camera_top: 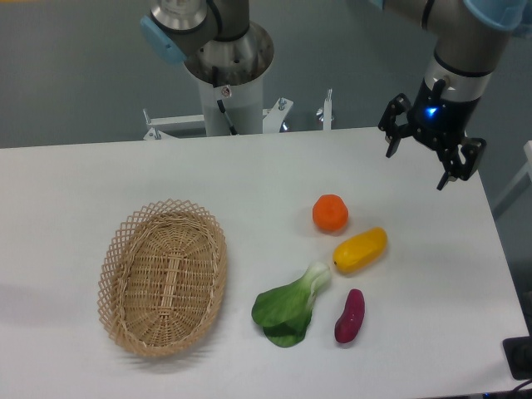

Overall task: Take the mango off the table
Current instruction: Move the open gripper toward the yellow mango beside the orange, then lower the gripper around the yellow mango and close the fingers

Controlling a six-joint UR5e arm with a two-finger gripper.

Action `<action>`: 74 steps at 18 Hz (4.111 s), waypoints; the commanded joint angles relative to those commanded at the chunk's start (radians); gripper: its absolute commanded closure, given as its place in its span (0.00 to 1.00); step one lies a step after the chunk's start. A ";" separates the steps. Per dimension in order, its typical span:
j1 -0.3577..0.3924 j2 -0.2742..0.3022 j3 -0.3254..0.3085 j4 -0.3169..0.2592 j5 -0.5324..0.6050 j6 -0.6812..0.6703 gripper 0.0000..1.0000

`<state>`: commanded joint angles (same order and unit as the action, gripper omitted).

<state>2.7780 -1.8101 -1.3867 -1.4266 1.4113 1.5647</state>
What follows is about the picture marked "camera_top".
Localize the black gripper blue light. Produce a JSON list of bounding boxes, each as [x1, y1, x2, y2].
[[377, 79, 487, 190]]

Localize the yellow mango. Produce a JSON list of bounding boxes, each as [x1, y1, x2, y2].
[[332, 227, 388, 274]]

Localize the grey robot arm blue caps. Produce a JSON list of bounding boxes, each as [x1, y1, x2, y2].
[[140, 1, 529, 185]]

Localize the orange persimmon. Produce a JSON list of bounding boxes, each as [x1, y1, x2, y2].
[[312, 194, 349, 232]]

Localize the purple sweet potato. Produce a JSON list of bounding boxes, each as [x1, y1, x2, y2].
[[334, 288, 366, 344]]

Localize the black device at table edge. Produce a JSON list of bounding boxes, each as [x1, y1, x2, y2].
[[502, 337, 531, 380]]

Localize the green bok choy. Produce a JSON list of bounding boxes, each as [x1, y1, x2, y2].
[[251, 261, 332, 348]]

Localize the woven wicker basket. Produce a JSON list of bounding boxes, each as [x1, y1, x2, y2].
[[97, 199, 228, 357]]

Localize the white frame at right edge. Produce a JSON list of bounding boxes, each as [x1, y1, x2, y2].
[[491, 140, 531, 219]]

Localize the white metal base frame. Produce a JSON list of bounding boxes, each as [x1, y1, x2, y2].
[[142, 88, 335, 141]]

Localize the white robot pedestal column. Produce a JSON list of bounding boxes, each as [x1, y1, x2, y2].
[[197, 78, 264, 136]]

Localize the black cable on pedestal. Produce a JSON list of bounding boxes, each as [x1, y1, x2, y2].
[[211, 66, 239, 136]]

